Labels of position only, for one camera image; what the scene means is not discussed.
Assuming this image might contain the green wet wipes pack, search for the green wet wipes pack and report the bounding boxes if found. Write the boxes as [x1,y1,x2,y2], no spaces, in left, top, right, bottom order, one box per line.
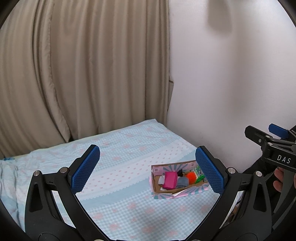
[193,166,205,184]

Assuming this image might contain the orange pompom ball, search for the orange pompom ball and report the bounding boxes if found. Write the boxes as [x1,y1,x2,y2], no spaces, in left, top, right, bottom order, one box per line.
[185,171,197,185]

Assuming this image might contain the grey fluffy sock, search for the grey fluffy sock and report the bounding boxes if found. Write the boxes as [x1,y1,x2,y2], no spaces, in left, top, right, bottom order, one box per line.
[176,176,189,189]

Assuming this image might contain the black fabric scrunchie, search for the black fabric scrunchie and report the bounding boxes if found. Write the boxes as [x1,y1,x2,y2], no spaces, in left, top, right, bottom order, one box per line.
[177,169,184,177]

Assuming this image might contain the magenta zip pouch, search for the magenta zip pouch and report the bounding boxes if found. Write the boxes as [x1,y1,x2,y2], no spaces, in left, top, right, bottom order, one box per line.
[163,172,178,190]

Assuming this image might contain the white cloth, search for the white cloth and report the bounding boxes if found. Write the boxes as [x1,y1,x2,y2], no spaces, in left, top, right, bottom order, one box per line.
[158,175,165,186]

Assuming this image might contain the person's right hand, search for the person's right hand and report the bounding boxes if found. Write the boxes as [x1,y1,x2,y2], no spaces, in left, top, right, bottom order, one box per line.
[273,167,284,192]

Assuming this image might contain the black jacket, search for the black jacket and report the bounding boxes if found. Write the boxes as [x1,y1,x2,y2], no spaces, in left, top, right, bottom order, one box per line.
[231,124,296,232]

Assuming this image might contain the light blue patterned bedsheet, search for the light blue patterned bedsheet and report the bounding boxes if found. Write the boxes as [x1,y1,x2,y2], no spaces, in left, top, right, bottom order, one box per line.
[1,120,219,240]

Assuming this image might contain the pink cardboard box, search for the pink cardboard box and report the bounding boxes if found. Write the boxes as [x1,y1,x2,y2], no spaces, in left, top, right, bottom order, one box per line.
[149,160,209,199]

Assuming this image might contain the beige curtain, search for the beige curtain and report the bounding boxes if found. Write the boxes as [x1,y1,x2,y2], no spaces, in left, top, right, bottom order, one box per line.
[1,1,173,158]

